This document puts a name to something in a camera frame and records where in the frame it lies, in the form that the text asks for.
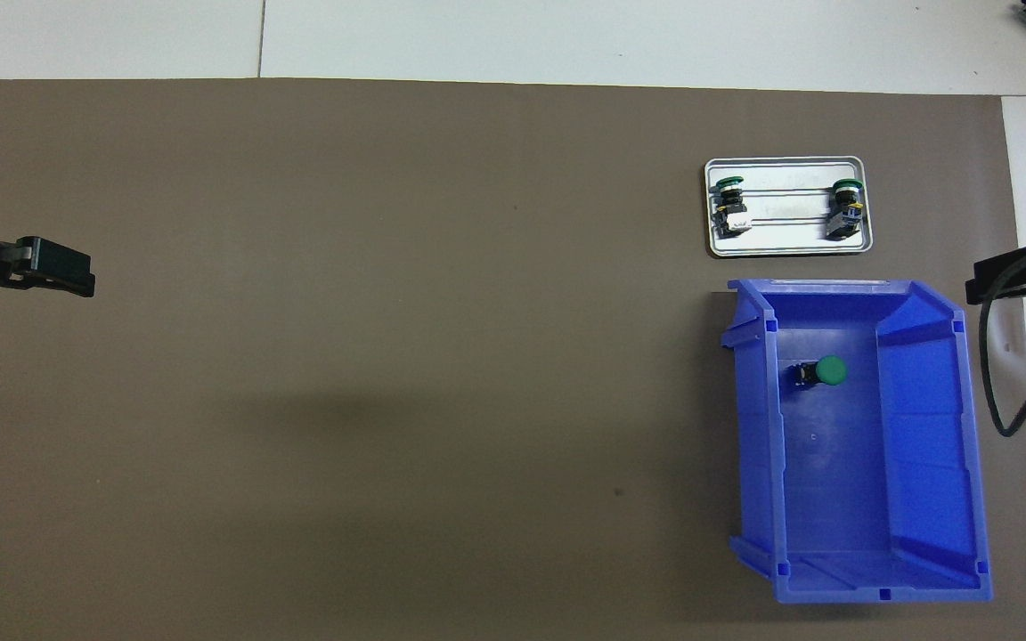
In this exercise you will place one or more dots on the green push button switch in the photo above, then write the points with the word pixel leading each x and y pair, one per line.
pixel 830 370

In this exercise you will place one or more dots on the grey metal tray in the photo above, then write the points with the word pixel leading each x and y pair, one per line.
pixel 789 239

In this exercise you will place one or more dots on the green button with white block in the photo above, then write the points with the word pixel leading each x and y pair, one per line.
pixel 730 209

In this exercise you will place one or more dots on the blue plastic storage bin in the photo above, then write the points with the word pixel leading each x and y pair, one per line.
pixel 834 481

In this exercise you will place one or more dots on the brown table mat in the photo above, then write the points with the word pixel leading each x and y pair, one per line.
pixel 388 267

